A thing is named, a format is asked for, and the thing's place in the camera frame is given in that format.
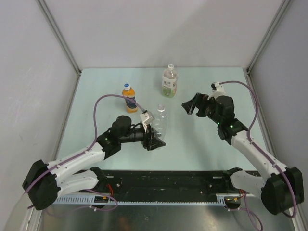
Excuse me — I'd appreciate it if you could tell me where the purple cable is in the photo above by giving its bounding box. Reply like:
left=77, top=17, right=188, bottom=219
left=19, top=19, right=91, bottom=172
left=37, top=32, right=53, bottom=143
left=218, top=80, right=299, bottom=231
left=24, top=94, right=147, bottom=218

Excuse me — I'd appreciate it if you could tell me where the orange milk tea bottle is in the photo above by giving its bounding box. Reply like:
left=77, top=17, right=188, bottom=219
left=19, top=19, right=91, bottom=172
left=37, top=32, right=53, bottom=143
left=122, top=83, right=138, bottom=113

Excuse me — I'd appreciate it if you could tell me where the right aluminium corner post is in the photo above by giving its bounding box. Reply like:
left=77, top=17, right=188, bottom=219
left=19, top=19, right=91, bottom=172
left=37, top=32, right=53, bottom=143
left=246, top=0, right=293, bottom=73

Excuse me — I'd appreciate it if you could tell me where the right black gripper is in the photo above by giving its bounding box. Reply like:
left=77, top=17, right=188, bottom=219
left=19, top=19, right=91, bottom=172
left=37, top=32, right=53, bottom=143
left=182, top=93, right=223, bottom=125

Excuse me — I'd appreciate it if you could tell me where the aluminium corner post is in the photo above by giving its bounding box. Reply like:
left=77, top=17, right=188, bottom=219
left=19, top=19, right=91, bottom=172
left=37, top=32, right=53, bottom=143
left=36, top=0, right=81, bottom=75
left=246, top=0, right=293, bottom=73

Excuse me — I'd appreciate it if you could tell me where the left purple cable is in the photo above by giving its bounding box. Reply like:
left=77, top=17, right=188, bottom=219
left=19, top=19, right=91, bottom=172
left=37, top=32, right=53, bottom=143
left=24, top=94, right=147, bottom=218

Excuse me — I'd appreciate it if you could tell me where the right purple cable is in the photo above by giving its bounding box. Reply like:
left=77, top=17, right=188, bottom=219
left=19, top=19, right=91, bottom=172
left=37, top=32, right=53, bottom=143
left=218, top=80, right=299, bottom=231

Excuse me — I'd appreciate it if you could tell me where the green label tea bottle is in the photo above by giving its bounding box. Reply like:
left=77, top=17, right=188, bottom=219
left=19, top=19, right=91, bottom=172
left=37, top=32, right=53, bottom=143
left=162, top=64, right=178, bottom=98

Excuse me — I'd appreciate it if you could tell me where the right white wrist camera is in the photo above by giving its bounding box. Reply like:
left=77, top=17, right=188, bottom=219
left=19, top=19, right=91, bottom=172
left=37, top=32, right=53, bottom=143
left=209, top=82, right=226, bottom=99

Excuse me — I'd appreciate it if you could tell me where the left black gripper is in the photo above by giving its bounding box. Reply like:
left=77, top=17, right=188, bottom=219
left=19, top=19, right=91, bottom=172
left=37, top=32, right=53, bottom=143
left=119, top=122, right=165, bottom=151

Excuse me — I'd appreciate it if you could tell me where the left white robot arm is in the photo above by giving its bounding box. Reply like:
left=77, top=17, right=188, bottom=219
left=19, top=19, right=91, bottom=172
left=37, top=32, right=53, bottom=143
left=22, top=115, right=166, bottom=210

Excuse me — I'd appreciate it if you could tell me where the white slotted cable duct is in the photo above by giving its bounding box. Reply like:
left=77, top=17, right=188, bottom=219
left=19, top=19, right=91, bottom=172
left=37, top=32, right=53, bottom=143
left=53, top=193, right=241, bottom=206

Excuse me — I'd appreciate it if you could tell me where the left aluminium corner post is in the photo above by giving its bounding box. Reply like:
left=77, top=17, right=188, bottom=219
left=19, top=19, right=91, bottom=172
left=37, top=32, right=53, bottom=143
left=36, top=0, right=81, bottom=75

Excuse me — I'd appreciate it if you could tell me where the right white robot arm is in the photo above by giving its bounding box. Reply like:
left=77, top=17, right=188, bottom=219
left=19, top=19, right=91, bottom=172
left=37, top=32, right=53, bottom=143
left=181, top=93, right=305, bottom=215

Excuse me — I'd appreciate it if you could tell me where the clear plastic bottle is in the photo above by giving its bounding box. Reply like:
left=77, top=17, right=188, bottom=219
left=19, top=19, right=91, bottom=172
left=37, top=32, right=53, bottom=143
left=152, top=104, right=167, bottom=141

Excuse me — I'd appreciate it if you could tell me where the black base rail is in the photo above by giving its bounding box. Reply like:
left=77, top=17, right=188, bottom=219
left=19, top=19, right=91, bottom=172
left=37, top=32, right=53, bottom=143
left=79, top=168, right=262, bottom=202

